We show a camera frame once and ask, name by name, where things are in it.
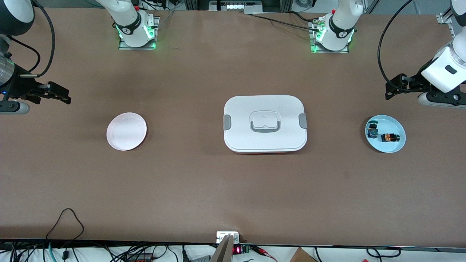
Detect black cable across table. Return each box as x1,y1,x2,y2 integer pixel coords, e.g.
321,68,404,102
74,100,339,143
246,11,323,31

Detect brown cardboard box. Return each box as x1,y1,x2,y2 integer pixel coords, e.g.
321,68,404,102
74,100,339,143
289,247,318,262

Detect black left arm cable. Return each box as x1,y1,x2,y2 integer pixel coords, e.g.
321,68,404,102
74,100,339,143
378,0,415,83

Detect white socket block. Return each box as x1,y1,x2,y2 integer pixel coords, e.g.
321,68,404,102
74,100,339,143
216,231,240,243

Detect red clip leads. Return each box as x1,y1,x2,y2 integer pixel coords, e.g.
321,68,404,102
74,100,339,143
251,245,279,262

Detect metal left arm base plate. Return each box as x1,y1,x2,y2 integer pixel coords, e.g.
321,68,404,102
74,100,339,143
309,20,349,54

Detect grey metal bar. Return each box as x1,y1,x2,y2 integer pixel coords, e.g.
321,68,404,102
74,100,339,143
210,235,234,262

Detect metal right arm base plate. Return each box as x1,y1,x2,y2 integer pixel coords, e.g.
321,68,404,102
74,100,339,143
118,16,160,50

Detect black looped cable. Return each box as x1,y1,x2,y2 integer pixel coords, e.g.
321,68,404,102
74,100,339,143
46,208,85,241

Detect white lunch box grey clips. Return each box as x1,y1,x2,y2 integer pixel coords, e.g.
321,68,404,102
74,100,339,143
223,95,308,154

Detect light blue round plate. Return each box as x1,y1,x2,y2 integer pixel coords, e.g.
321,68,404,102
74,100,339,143
365,115,406,154

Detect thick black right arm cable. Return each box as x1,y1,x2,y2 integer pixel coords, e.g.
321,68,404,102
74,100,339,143
19,0,56,78

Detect pink round plate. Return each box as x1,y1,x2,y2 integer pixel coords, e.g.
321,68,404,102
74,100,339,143
106,112,147,151

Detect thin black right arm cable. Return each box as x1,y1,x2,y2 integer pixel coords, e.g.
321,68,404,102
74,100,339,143
5,36,41,72

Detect tangled black cable bundle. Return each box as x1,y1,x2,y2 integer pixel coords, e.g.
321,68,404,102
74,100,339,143
0,240,215,262

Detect grey device with lit ports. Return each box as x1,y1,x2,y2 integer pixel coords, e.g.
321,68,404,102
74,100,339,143
209,0,263,15

